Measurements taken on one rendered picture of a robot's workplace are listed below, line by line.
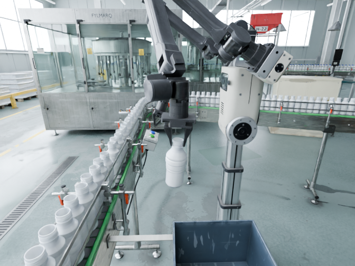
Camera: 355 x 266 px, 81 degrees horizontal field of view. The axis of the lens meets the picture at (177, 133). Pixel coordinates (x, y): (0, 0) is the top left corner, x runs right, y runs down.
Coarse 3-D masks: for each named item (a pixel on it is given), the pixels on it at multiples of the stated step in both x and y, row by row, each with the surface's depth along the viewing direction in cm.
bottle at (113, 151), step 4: (108, 144) 97; (112, 144) 97; (108, 148) 98; (112, 148) 98; (116, 148) 100; (112, 152) 97; (116, 152) 98; (112, 156) 98; (116, 156) 99; (116, 164) 100; (116, 168) 100; (116, 172) 101; (120, 172) 103
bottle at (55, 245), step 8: (48, 224) 50; (40, 232) 48; (48, 232) 50; (56, 232) 49; (40, 240) 47; (48, 240) 47; (56, 240) 49; (64, 240) 51; (48, 248) 47; (56, 248) 48; (64, 248) 50; (56, 256) 48; (64, 264) 51
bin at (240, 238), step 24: (120, 240) 74; (144, 240) 74; (168, 240) 74; (192, 240) 83; (216, 240) 83; (240, 240) 84; (192, 264) 86; (216, 264) 86; (240, 264) 86; (264, 264) 70
